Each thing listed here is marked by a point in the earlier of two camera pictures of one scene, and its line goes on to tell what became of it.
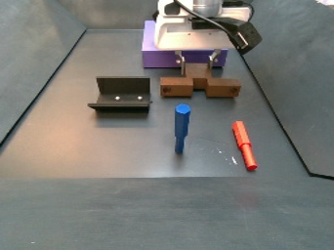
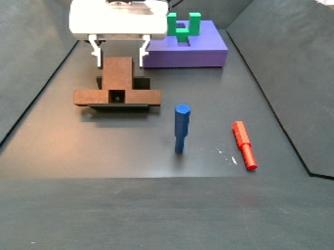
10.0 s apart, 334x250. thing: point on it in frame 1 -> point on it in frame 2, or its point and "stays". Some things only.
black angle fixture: [124, 95] stays
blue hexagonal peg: [182, 125] stays
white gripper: [176, 33] -> [120, 18]
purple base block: [164, 58] stays
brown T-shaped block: [196, 79] -> [117, 79]
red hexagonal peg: [245, 145] stays
